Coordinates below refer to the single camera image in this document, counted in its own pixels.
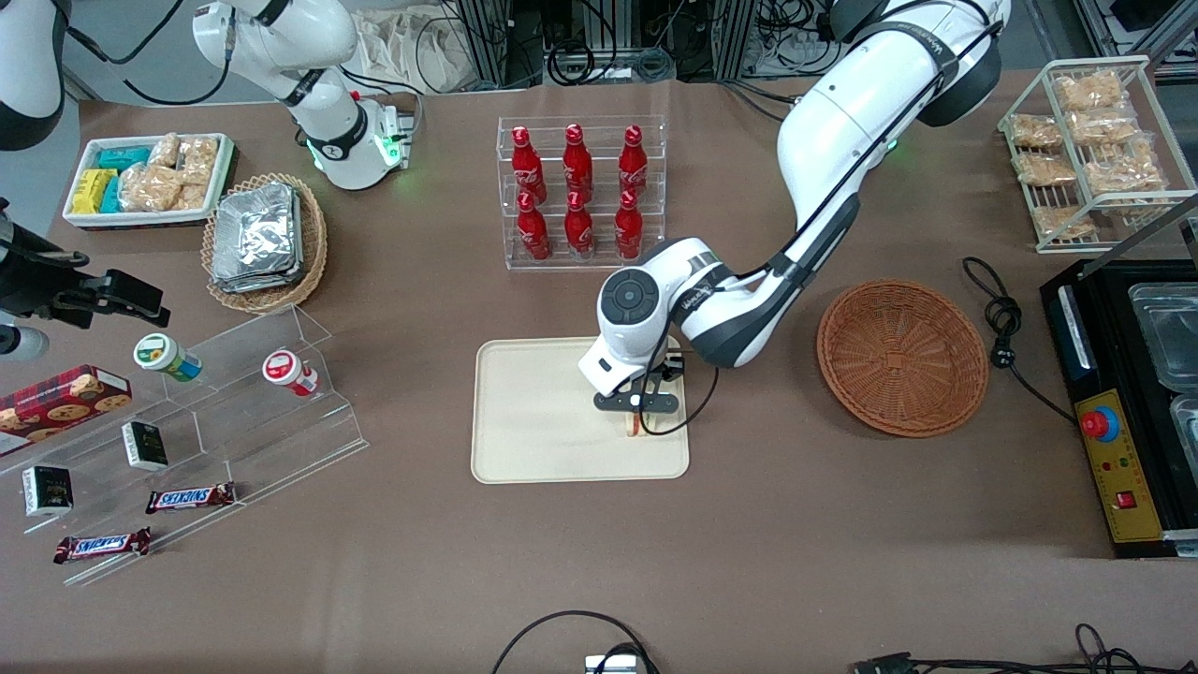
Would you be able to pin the small black box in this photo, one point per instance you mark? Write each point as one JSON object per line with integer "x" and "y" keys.
{"x": 47, "y": 491}
{"x": 145, "y": 447}

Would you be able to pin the clear acrylic step display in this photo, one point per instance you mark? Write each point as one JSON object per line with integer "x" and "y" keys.
{"x": 281, "y": 440}

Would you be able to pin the long teal snack pack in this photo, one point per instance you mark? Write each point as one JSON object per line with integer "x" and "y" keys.
{"x": 122, "y": 157}

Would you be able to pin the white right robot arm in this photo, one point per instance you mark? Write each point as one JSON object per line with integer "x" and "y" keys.
{"x": 281, "y": 37}

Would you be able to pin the red cola bottle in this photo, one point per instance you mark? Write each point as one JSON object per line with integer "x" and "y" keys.
{"x": 579, "y": 232}
{"x": 577, "y": 167}
{"x": 628, "y": 232}
{"x": 533, "y": 234}
{"x": 527, "y": 168}
{"x": 634, "y": 167}

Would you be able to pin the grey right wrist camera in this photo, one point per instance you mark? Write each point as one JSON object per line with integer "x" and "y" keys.
{"x": 21, "y": 344}

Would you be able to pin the small grey device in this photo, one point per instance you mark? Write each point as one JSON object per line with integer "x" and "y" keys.
{"x": 610, "y": 666}

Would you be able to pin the red lid yogurt cup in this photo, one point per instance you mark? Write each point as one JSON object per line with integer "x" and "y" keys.
{"x": 281, "y": 367}

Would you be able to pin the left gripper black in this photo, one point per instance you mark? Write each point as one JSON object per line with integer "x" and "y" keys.
{"x": 670, "y": 366}

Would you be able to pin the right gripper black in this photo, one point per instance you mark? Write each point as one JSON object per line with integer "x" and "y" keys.
{"x": 39, "y": 284}

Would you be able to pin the white cloth bag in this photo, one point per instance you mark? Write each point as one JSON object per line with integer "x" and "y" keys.
{"x": 412, "y": 51}

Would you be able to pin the yellow snack pack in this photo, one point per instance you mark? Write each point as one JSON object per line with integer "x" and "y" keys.
{"x": 92, "y": 190}

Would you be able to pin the green lid yogurt cup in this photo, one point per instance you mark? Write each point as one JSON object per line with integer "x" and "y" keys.
{"x": 154, "y": 354}

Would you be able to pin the clear acrylic bottle rack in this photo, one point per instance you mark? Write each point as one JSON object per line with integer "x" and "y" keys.
{"x": 552, "y": 264}

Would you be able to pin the beige plastic tray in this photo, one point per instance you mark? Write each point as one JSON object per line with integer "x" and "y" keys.
{"x": 533, "y": 421}

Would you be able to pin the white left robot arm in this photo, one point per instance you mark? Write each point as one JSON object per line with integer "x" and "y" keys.
{"x": 842, "y": 122}

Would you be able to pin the large steel pan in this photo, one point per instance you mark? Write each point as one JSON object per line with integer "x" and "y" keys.
{"x": 1170, "y": 337}

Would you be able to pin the grey metal bar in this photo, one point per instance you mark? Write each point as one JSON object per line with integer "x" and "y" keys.
{"x": 1151, "y": 225}

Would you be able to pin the round brown wicker basket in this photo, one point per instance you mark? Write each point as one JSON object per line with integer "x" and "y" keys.
{"x": 903, "y": 360}

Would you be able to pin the light oval wicker basket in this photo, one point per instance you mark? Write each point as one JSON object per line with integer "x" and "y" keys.
{"x": 271, "y": 301}

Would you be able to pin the red plaid cookie box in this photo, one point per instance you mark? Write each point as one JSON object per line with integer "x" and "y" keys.
{"x": 56, "y": 398}

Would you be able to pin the small teal snack pack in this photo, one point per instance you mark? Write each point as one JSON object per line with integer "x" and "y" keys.
{"x": 112, "y": 198}

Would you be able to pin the stack of foil containers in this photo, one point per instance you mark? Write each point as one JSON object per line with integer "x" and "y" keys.
{"x": 257, "y": 239}

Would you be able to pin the small steel pan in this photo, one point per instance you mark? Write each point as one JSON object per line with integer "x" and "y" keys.
{"x": 1187, "y": 435}

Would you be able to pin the white rectangular snack tray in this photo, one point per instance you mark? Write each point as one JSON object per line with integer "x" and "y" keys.
{"x": 131, "y": 221}

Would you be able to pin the brown Snickers bar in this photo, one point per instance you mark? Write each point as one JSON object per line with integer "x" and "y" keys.
{"x": 103, "y": 545}
{"x": 192, "y": 498}

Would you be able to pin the black machine with yellow panel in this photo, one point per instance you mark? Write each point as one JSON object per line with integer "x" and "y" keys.
{"x": 1118, "y": 487}

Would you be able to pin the clear bag of rice crackers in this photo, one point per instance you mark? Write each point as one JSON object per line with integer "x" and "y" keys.
{"x": 192, "y": 197}
{"x": 1062, "y": 222}
{"x": 1123, "y": 170}
{"x": 1045, "y": 169}
{"x": 199, "y": 159}
{"x": 1103, "y": 126}
{"x": 1036, "y": 131}
{"x": 1090, "y": 91}
{"x": 166, "y": 150}
{"x": 154, "y": 187}

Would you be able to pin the triangular sandwich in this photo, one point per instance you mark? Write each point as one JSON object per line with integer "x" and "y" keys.
{"x": 636, "y": 426}

